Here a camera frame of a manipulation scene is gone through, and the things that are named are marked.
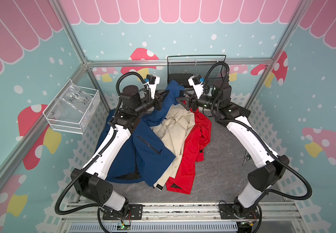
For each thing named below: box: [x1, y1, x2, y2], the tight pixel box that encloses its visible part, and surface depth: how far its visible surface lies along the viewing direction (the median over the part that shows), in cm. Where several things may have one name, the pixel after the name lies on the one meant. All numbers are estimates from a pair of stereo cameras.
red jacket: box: [166, 108, 213, 195], surface depth 91 cm
